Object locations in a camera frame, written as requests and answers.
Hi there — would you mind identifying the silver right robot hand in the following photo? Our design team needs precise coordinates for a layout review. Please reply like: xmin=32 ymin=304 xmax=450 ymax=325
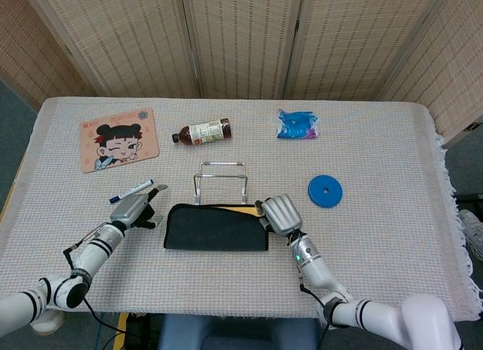
xmin=254 ymin=194 xmax=304 ymax=238

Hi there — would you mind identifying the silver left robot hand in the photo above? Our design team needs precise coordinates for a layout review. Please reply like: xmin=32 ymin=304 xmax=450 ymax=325
xmin=109 ymin=183 xmax=169 ymax=230

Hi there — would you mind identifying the yellow and grey towel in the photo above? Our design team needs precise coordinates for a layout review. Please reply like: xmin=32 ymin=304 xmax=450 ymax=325
xmin=163 ymin=202 xmax=271 ymax=253

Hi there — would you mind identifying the blue and white marker pen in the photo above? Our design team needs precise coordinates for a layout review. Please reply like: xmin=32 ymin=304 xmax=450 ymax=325
xmin=109 ymin=179 xmax=155 ymax=205

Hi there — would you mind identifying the blue plastic disc with hole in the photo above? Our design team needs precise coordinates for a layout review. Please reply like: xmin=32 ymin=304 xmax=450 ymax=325
xmin=307 ymin=174 xmax=343 ymax=207

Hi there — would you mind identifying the cartoon girl mouse pad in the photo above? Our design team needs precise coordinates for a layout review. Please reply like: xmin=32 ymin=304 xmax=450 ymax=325
xmin=78 ymin=107 xmax=161 ymax=174

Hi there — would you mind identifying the blue plastic bag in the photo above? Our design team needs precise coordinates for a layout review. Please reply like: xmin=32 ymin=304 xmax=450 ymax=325
xmin=276 ymin=108 xmax=321 ymax=140

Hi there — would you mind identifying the white woven tablecloth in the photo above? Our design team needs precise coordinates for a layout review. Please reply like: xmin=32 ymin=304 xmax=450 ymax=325
xmin=0 ymin=96 xmax=483 ymax=324

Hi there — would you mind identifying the brown tea bottle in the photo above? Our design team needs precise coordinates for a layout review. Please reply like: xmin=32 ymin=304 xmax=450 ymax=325
xmin=171 ymin=117 xmax=233 ymax=146

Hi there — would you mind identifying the blue robot torso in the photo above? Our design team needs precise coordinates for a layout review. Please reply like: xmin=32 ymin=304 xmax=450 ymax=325
xmin=158 ymin=312 xmax=321 ymax=350

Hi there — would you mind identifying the woven bamboo screen panel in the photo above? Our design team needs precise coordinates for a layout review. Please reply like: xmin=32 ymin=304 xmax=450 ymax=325
xmin=180 ymin=0 xmax=306 ymax=100
xmin=282 ymin=0 xmax=454 ymax=101
xmin=20 ymin=0 xmax=201 ymax=98
xmin=0 ymin=0 xmax=95 ymax=109
xmin=384 ymin=0 xmax=483 ymax=147

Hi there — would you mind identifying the white sneaker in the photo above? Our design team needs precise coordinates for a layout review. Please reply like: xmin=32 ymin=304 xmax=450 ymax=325
xmin=458 ymin=209 xmax=483 ymax=261

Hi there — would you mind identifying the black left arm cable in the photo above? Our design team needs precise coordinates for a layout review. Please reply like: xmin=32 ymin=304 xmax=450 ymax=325
xmin=63 ymin=229 xmax=129 ymax=336

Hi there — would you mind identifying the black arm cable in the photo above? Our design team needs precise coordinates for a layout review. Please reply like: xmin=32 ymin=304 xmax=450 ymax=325
xmin=63 ymin=229 xmax=129 ymax=336
xmin=297 ymin=276 xmax=333 ymax=350

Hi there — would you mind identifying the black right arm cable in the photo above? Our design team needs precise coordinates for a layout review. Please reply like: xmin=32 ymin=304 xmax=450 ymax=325
xmin=297 ymin=276 xmax=333 ymax=350

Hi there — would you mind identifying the metal towel rack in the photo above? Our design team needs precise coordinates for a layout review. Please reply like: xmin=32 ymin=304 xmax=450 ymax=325
xmin=193 ymin=161 xmax=249 ymax=207

